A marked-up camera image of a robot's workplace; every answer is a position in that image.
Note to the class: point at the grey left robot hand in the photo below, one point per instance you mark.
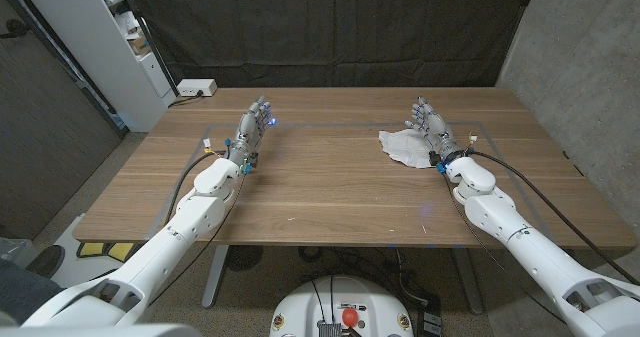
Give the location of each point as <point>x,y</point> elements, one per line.
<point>247,132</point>

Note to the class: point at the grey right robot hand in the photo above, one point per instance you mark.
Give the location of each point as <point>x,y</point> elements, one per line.
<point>436,129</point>

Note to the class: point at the white cloth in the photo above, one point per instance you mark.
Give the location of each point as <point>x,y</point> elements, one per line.
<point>402,147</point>

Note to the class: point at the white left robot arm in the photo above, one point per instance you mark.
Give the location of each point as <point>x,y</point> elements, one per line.
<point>165,247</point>

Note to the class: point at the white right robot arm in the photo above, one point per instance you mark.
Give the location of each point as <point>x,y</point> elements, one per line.
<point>530,254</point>

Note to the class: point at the white connector plug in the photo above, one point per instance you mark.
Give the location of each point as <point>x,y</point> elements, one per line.
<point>206,142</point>

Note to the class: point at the white power strip box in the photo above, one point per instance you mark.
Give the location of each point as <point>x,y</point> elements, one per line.
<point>196,87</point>

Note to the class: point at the black backdrop curtain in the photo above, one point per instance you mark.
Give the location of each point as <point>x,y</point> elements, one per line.
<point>325,27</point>

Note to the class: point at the black backdrop stand pole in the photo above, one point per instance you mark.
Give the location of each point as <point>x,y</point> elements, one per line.
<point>150,39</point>

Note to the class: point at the cardboard box on shelf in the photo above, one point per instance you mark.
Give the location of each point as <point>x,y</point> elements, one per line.
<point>138,45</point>

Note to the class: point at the grey table leg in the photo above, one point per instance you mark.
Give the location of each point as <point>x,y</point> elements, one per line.
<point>215,277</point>
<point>469,282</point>

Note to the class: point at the white shelf cabinet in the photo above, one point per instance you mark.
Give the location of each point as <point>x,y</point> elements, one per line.
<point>100,42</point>

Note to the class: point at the white robot torso base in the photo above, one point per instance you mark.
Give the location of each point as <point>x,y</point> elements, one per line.
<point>310,307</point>

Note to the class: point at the black floor power strip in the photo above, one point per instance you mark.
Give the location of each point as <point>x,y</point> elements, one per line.
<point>429,319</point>

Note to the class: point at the white floor mat yellow print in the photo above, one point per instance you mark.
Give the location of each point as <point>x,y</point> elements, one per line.
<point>95,249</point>

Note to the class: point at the red emergency stop button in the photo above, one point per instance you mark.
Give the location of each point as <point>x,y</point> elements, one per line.
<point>350,317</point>

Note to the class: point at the dark brown shoe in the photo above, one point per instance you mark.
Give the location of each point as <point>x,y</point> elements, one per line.
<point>47,261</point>

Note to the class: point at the person leg in blue jeans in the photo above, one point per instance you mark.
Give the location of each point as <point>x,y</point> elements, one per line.
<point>25,292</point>

